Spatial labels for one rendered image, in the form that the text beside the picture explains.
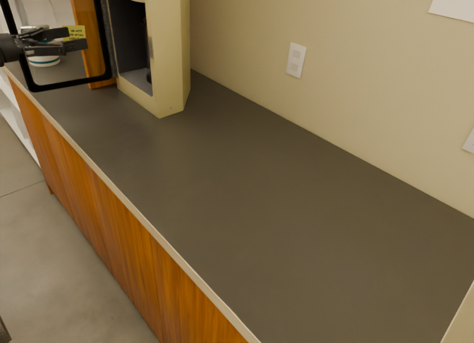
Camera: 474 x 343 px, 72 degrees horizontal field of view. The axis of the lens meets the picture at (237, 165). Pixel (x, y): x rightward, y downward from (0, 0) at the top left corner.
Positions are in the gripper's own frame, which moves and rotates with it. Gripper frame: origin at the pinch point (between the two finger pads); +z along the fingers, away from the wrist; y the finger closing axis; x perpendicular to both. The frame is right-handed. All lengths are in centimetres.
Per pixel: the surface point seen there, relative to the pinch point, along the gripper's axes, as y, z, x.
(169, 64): -14.2, 25.0, 9.0
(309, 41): -44, 62, -1
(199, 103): -13, 39, 29
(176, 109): -14.1, 27.1, 26.8
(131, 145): -23.7, 2.6, 28.5
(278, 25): -30, 62, -3
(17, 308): 15, -48, 122
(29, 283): 25, -39, 122
